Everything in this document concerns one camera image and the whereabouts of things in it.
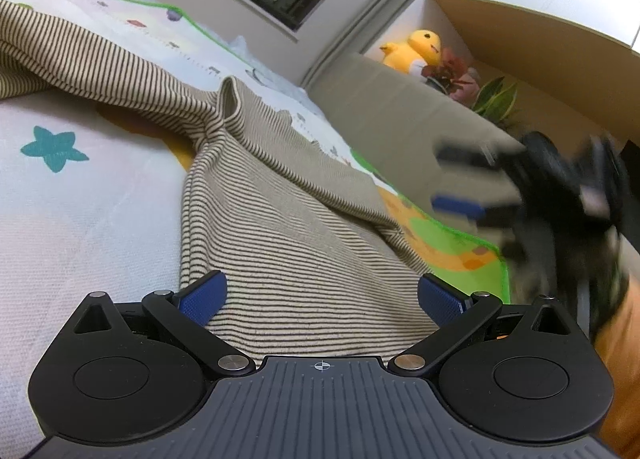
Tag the orange sleeved forearm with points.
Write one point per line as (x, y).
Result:
(618, 346)

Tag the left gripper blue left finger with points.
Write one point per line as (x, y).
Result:
(183, 316)

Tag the yellow duck plush toy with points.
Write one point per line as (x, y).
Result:
(422, 49)

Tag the colourful cartoon animal play mat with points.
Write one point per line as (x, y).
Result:
(91, 199)

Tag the beige striped knit sweater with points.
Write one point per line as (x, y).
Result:
(314, 263)

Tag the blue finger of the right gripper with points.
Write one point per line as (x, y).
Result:
(483, 157)
(491, 216)

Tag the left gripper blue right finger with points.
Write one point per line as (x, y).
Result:
(459, 317)

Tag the beige padded headboard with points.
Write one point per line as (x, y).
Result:
(396, 122)

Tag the green leafed plant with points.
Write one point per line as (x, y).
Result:
(496, 101)

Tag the brown cardboard box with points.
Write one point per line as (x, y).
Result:
(589, 83)

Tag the red leafed potted plant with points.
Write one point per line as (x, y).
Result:
(458, 80)

